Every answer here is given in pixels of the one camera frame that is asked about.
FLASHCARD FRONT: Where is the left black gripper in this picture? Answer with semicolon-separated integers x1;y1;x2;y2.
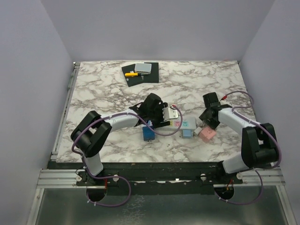
148;104;170;129

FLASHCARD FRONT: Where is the dark blue cube socket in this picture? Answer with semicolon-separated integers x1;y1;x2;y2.
142;126;155;142

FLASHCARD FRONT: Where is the pink cube socket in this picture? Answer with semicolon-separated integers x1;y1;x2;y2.
198;127;216;143

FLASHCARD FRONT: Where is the white multicolour power strip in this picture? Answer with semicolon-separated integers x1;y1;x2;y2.
157;116;197;131

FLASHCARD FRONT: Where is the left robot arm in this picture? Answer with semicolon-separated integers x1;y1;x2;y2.
71;93;168;185

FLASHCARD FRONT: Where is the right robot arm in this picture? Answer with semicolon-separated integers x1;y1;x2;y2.
199;91;282;183

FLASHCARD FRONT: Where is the white plug adapter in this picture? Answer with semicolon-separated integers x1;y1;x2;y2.
193;127;202;136

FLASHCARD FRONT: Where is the light blue plug adapter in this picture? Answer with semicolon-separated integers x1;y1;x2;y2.
182;129;193;139

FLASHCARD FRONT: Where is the black foam mat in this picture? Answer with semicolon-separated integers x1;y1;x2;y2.
121;62;159;87

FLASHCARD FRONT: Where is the grey white box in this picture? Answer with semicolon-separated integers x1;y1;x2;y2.
134;63;152;75

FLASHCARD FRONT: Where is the yellow utility knife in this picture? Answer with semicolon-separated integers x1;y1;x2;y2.
125;73;140;77

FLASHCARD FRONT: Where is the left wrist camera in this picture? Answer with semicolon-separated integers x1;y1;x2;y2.
162;106;179;121

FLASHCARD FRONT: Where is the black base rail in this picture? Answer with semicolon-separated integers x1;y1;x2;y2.
47;161;242;198

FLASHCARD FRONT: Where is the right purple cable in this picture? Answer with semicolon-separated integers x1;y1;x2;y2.
219;91;282;206

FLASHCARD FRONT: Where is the purple cable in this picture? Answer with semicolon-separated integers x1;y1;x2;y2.
219;91;282;206
71;104;186;207

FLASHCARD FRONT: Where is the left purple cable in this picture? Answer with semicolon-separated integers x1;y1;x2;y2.
71;104;186;207

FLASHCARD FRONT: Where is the aluminium frame rail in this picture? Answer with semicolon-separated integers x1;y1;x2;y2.
37;167;285;188

